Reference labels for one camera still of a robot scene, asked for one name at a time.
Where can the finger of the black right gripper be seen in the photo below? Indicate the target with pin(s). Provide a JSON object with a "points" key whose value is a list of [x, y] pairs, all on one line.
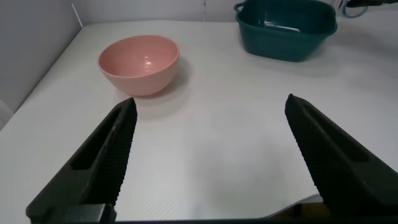
{"points": [[367, 3]]}

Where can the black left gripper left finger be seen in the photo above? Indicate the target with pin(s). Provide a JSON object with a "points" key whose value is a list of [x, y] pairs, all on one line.
{"points": [[96, 168]]}

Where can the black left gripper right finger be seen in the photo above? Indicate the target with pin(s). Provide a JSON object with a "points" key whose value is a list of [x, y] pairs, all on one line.
{"points": [[342, 171]]}

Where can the translucent blue ribbed plastic cup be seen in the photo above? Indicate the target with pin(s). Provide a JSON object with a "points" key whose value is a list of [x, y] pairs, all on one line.
{"points": [[354, 15]]}

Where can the pink round bowl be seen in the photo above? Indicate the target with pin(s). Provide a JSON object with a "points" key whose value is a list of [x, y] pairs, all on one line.
{"points": [[140, 62]]}

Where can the teal square plastic basin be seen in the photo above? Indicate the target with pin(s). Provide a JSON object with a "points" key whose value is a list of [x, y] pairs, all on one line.
{"points": [[280, 40]]}

